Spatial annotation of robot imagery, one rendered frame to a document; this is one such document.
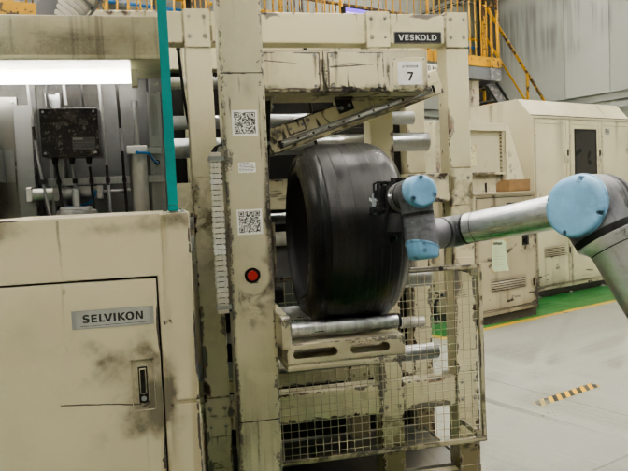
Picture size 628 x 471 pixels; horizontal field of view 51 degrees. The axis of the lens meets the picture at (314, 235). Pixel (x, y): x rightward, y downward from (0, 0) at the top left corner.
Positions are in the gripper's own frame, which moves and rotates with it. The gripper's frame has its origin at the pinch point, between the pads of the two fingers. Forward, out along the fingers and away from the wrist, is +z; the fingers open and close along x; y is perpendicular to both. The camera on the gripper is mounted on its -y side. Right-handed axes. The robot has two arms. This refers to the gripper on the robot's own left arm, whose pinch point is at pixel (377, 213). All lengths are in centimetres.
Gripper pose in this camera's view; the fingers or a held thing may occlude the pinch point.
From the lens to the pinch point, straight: 184.8
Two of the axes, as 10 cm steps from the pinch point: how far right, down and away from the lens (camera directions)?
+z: -2.0, 0.6, 9.8
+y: -0.6, -10.0, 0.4
